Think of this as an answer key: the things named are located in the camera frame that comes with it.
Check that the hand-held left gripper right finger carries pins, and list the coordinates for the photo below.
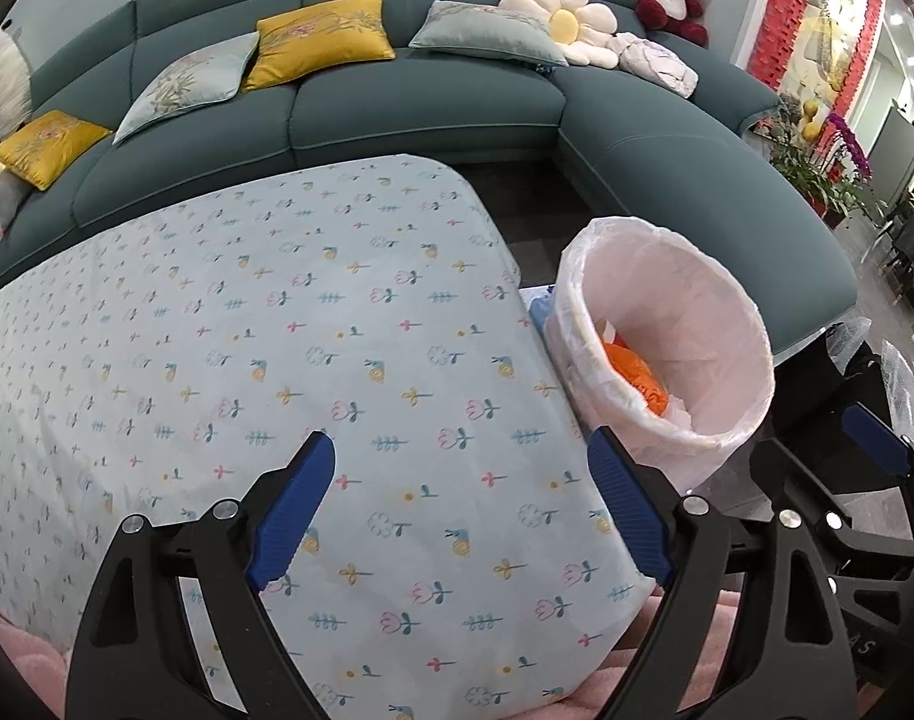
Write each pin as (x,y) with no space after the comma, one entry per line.
(629,502)

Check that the dark dining chairs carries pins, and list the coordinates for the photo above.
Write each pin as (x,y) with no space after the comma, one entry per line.
(910,247)

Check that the pink fluffy rug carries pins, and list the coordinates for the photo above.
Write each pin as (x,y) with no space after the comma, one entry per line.
(22,660)

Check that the red framed wall painting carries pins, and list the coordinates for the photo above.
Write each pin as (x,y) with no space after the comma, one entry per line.
(809,22)

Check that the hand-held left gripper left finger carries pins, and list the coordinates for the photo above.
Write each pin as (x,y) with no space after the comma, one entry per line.
(292,510)

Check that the trash bin with white liner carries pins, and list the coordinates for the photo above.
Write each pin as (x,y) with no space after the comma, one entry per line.
(697,292)

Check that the green potted plant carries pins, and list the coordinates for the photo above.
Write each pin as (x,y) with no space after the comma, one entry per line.
(809,172)

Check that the yellow embroidered pillow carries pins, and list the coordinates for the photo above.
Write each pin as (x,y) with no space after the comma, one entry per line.
(48,146)
(318,41)

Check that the grey green pillow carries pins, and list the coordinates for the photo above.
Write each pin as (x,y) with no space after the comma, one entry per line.
(487,34)

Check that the purple orchid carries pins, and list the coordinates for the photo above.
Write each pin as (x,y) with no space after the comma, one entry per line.
(854,146)

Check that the orange plastic bag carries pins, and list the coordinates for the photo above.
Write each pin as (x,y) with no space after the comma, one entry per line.
(633,371)

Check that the dark teal sofa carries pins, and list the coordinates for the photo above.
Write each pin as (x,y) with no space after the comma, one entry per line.
(652,135)

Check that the white flower shaped cushion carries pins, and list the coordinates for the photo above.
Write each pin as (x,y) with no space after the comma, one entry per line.
(562,22)

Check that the clear plastic bag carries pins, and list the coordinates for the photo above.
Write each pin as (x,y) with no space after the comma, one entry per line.
(847,341)
(903,367)

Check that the blue and white packet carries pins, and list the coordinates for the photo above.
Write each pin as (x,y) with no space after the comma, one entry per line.
(541,311)

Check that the light blue floral tablecloth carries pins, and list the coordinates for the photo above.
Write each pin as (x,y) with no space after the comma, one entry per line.
(277,315)

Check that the pale blue embroidered pillow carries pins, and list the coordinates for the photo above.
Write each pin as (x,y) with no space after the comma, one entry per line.
(183,86)

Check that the grey plush toy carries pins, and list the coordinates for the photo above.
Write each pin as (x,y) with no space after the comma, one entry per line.
(3,202)

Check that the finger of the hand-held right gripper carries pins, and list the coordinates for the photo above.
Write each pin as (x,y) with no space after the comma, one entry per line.
(873,441)
(772,472)

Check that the white striped pillow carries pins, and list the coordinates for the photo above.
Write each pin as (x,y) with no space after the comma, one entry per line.
(3,82)

